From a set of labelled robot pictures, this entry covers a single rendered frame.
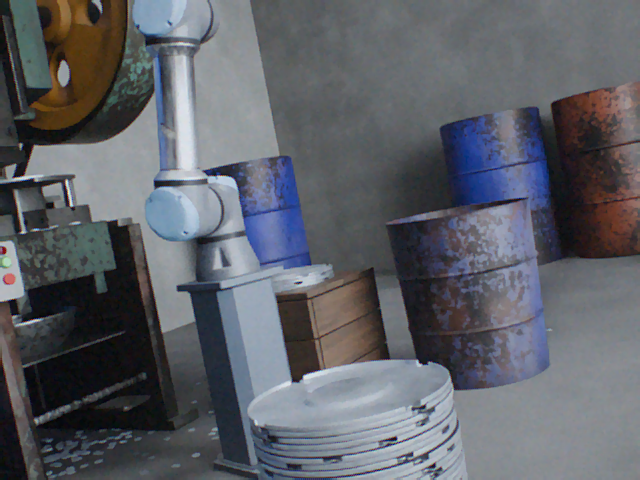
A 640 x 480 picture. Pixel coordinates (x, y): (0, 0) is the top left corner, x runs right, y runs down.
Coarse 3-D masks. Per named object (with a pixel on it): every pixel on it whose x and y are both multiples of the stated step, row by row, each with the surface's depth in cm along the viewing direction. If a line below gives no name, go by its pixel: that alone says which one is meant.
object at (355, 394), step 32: (288, 384) 112; (320, 384) 109; (352, 384) 103; (384, 384) 100; (416, 384) 99; (256, 416) 98; (288, 416) 95; (320, 416) 92; (352, 416) 90; (384, 416) 87
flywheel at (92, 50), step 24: (48, 0) 225; (72, 0) 224; (120, 0) 210; (72, 24) 226; (96, 24) 221; (120, 24) 211; (48, 48) 233; (72, 48) 227; (96, 48) 222; (120, 48) 212; (72, 72) 229; (96, 72) 223; (48, 96) 236; (72, 96) 230; (96, 96) 220; (48, 120) 233; (72, 120) 227
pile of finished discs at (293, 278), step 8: (288, 272) 218; (296, 272) 213; (304, 272) 213; (312, 272) 204; (320, 272) 206; (328, 272) 210; (280, 280) 201; (288, 280) 201; (296, 280) 202; (304, 280) 203; (312, 280) 204; (320, 280) 206; (280, 288) 207; (288, 288) 201
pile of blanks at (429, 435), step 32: (448, 384) 98; (416, 416) 89; (448, 416) 95; (256, 448) 96; (288, 448) 89; (320, 448) 87; (352, 448) 87; (384, 448) 87; (416, 448) 89; (448, 448) 94
